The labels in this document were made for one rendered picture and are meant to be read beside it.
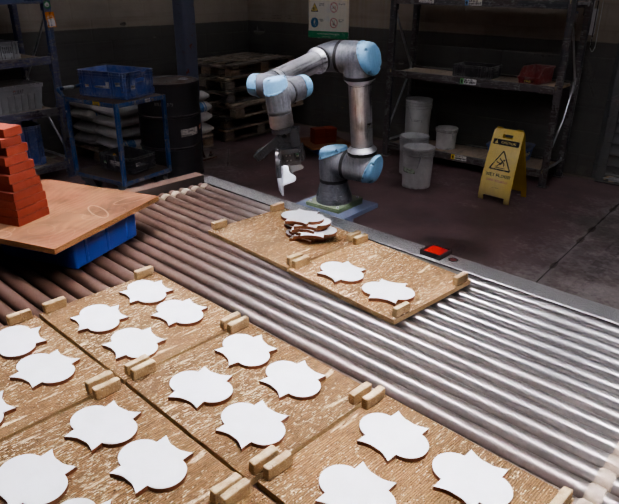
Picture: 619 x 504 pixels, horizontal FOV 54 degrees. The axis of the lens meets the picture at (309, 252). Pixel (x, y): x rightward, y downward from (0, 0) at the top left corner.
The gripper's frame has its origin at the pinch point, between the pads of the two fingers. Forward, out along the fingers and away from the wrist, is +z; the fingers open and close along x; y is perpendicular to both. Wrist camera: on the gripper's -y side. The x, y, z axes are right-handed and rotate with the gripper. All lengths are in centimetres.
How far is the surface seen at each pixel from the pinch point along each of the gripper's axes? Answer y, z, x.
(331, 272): 17.0, 17.9, -26.9
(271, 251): -4.6, 16.3, -13.3
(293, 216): 0.6, 10.3, 0.8
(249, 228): -16.8, 15.0, 4.3
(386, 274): 32.4, 21.6, -22.5
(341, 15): -61, -17, 570
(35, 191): -72, -14, -25
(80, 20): -309, -57, 427
